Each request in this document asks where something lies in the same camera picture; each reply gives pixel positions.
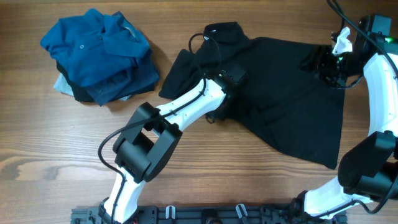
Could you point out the folded black garment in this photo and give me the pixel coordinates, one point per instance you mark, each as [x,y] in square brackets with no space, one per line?
[78,92]

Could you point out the blue polo shirt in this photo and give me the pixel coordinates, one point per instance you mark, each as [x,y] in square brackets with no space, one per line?
[95,46]

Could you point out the folded dark navy garment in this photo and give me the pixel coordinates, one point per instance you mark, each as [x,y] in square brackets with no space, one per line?
[134,81]

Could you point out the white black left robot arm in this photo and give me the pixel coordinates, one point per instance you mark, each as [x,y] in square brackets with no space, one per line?
[144,146]

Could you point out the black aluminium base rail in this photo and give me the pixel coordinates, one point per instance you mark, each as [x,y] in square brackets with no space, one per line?
[265,214]

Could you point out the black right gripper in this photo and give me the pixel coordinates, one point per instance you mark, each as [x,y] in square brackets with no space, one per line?
[318,60]

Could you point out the black polo shirt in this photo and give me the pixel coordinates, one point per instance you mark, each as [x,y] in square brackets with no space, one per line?
[282,104]

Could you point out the folded light grey garment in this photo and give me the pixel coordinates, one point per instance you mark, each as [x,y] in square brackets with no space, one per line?
[62,86]

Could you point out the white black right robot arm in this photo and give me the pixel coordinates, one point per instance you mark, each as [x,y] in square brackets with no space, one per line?
[365,177]

